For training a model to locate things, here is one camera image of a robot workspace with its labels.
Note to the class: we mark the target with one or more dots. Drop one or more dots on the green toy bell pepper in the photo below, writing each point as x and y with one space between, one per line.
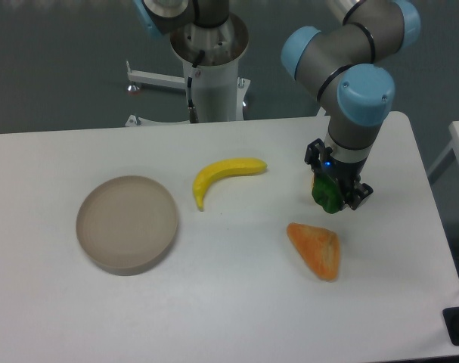
327 194

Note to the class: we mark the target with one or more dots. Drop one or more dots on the beige round plate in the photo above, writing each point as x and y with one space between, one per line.
127 225

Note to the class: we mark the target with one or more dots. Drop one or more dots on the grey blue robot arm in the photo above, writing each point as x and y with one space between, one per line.
338 69

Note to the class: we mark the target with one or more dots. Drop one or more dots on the orange toy fruit wedge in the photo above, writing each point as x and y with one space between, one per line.
318 247

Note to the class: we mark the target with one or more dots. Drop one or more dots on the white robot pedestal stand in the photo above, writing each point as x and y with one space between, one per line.
210 60

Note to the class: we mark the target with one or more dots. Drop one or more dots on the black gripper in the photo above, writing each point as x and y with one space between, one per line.
344 167

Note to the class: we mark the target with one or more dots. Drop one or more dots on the yellow toy banana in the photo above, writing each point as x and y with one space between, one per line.
227 168

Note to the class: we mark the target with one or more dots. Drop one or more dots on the black box at edge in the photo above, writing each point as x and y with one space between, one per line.
451 317

